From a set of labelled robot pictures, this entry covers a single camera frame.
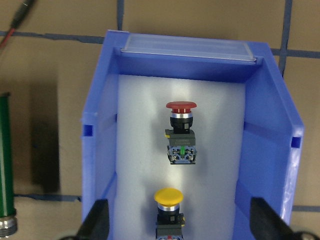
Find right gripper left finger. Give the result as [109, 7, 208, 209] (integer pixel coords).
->
[76, 199, 110, 240]

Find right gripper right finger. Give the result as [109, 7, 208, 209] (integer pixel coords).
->
[249, 197, 294, 240]

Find green conveyor belt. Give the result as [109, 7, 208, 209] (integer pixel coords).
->
[0, 92, 18, 239]

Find right blue plastic bin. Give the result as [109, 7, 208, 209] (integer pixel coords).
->
[82, 30, 304, 240]

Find yellow mushroom push button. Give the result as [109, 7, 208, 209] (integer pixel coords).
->
[154, 187, 185, 240]

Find red mushroom push button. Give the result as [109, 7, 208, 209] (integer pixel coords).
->
[165, 101, 197, 165]

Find red black wire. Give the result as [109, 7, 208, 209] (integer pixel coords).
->
[0, 0, 36, 51]

